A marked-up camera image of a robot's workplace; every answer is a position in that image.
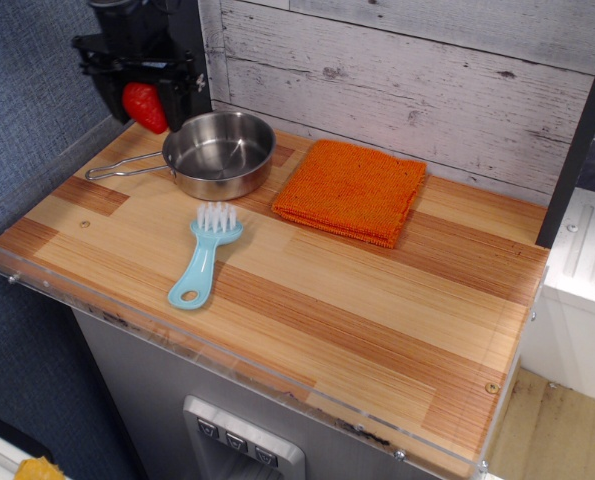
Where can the black right frame post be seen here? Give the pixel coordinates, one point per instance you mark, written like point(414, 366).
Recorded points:
point(569, 174)

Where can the silver dispenser button panel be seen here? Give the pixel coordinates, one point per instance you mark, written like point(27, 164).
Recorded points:
point(229, 447)

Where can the black left frame post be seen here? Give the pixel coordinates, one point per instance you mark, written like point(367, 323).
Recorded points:
point(184, 31)

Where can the red toy strawberry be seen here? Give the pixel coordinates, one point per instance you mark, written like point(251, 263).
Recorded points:
point(141, 102)

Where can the orange folded cloth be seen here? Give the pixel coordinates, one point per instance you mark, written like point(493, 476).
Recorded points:
point(352, 191)

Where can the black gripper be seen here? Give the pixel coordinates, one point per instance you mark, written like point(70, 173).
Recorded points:
point(133, 47)

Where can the stainless steel pot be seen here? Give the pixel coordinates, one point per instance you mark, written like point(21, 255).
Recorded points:
point(216, 156)

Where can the black frame post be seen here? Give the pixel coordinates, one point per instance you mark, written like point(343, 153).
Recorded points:
point(184, 31)
point(569, 174)

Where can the grey toy fridge cabinet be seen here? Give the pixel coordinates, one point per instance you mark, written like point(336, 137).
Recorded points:
point(149, 384)

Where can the white ridged side unit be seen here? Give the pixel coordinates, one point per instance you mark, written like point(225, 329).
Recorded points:
point(559, 340)

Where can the yellow black object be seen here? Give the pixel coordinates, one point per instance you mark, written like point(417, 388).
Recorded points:
point(23, 457)

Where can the light blue scrub brush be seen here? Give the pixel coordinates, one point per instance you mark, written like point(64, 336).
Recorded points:
point(216, 224)

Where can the clear acrylic guard rail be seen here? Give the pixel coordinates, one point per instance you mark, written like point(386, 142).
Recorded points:
point(412, 348)

